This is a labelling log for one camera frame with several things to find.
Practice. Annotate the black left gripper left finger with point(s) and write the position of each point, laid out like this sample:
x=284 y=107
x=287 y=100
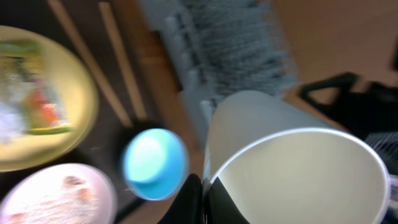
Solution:
x=186 y=207

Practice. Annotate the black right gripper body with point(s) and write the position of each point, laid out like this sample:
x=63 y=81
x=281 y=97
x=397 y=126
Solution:
x=371 y=112

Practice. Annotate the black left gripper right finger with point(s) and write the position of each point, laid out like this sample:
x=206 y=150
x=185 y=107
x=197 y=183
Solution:
x=220 y=208

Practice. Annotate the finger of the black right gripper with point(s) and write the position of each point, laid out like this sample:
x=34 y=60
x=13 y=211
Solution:
x=338 y=88

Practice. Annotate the white cup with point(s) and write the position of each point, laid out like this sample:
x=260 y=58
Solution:
x=281 y=165

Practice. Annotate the green snack wrapper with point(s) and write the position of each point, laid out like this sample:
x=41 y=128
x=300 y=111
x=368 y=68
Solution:
x=25 y=86

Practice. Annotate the rice leftovers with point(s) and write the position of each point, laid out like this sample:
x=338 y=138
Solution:
x=74 y=202

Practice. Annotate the grey dishwasher rack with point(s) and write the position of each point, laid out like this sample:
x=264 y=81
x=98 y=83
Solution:
x=221 y=47

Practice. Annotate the blue bowl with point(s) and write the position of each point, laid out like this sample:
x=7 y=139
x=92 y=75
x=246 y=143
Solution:
x=155 y=164

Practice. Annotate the dark brown serving tray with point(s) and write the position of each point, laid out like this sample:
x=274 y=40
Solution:
x=104 y=144

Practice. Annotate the yellow plate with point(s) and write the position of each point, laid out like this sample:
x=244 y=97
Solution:
x=77 y=92

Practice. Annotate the right wooden chopstick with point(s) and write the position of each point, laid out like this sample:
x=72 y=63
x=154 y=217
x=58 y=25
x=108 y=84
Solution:
x=123 y=61

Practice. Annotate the wooden chopstick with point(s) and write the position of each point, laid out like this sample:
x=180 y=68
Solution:
x=123 y=61
x=79 y=43

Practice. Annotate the left wooden chopstick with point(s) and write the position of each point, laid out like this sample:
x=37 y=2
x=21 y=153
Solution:
x=79 y=43

